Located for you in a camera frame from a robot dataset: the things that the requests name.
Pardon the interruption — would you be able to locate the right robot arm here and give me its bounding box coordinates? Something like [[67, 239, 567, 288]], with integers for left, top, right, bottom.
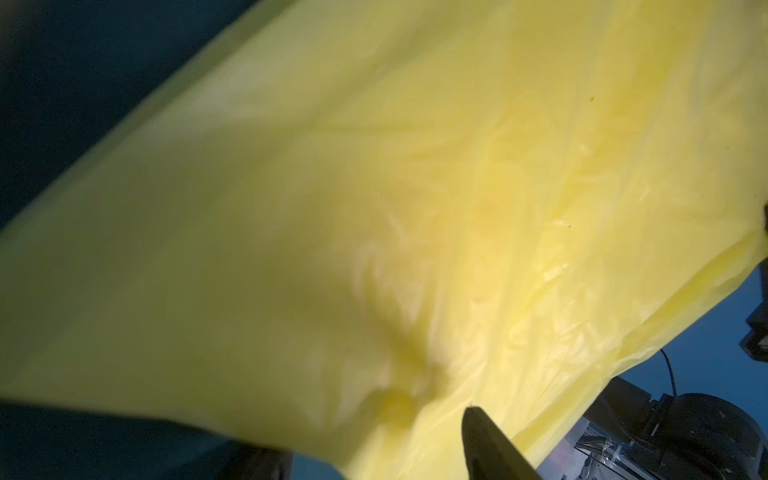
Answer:
[[565, 261, 767, 479]]

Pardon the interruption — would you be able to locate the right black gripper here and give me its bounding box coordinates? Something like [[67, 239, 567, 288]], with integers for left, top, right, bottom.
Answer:
[[739, 203, 768, 363]]

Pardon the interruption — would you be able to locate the yellow raincoat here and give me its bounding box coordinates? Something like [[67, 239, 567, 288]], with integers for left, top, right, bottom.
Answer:
[[1, 1, 767, 479]]

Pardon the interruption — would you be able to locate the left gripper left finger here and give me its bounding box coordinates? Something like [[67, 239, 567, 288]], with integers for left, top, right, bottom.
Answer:
[[218, 444, 293, 480]]

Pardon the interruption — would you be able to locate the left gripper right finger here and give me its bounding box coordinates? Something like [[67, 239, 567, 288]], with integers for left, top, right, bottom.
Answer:
[[461, 406, 540, 480]]

